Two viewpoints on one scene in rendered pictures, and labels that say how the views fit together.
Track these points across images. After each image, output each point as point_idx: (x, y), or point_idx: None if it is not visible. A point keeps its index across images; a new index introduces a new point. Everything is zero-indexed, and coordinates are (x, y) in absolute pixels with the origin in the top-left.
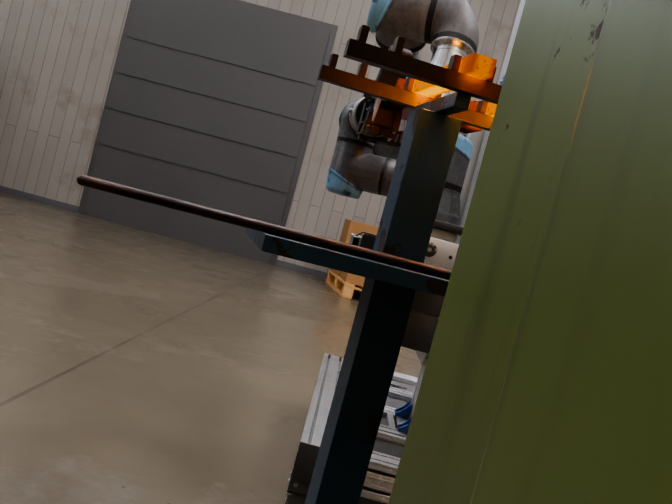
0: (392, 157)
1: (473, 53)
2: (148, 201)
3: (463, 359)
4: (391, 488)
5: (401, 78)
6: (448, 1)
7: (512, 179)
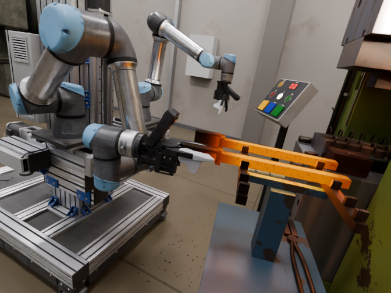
0: (42, 110)
1: (349, 181)
2: None
3: None
4: (111, 250)
5: (221, 152)
6: (120, 32)
7: None
